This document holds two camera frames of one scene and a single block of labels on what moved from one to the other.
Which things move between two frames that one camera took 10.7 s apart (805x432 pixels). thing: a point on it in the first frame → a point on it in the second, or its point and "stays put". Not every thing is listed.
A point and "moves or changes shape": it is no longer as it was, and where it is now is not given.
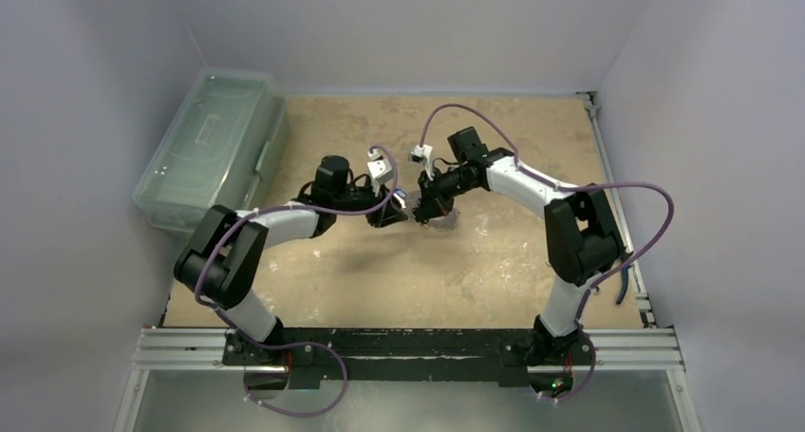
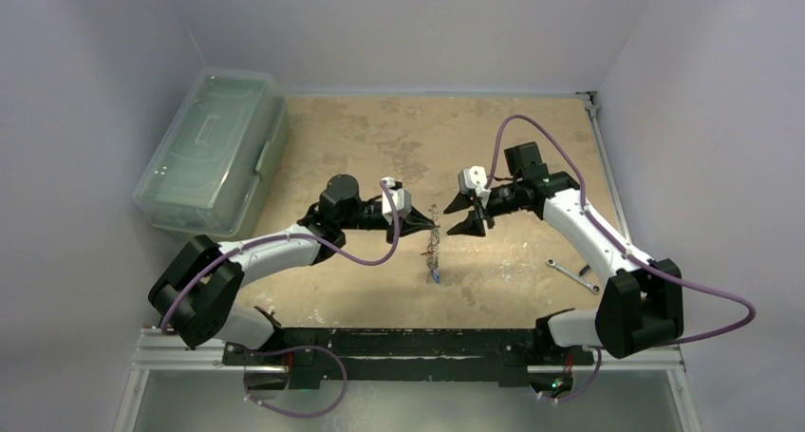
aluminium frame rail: (641, 348) stays put
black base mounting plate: (430, 354) stays put
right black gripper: (429, 197) → (480, 209)
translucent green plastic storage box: (224, 146) stays put
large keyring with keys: (443, 222) moves or changes shape
